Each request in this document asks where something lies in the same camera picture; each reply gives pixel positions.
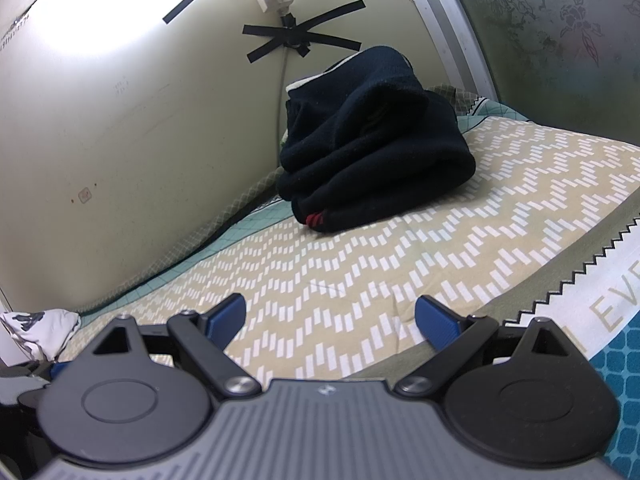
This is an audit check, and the folded dark navy clothes pile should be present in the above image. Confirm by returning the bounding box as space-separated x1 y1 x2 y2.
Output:
277 46 476 233

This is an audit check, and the white printed garment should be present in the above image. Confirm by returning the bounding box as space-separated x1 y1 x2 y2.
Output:
1 309 81 362

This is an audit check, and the frosted floral glass window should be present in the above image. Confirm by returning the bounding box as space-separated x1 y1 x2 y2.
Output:
459 0 639 144

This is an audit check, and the wall outlet plate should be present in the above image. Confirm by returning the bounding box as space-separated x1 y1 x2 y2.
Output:
78 188 92 204

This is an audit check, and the black tape cross on wall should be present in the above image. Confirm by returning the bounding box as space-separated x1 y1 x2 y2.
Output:
163 0 366 63

